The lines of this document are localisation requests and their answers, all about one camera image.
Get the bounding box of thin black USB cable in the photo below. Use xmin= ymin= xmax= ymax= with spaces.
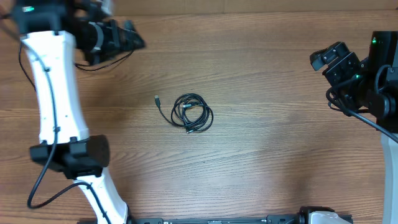
xmin=74 ymin=49 xmax=135 ymax=72

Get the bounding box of black multi-head charging cable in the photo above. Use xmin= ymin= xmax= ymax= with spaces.
xmin=154 ymin=93 xmax=215 ymax=134

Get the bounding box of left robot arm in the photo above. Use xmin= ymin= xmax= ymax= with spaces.
xmin=11 ymin=1 xmax=145 ymax=223

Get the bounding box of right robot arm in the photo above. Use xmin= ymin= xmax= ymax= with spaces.
xmin=310 ymin=31 xmax=397 ymax=223

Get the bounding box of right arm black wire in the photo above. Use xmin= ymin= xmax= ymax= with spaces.
xmin=325 ymin=63 xmax=398 ymax=144

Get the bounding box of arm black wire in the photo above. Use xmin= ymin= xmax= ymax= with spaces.
xmin=0 ymin=21 xmax=113 ymax=224
xmin=325 ymin=63 xmax=398 ymax=144

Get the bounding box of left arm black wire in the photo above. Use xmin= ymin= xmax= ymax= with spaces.
xmin=0 ymin=21 xmax=113 ymax=224

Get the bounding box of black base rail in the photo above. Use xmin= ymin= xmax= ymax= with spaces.
xmin=77 ymin=205 xmax=354 ymax=224

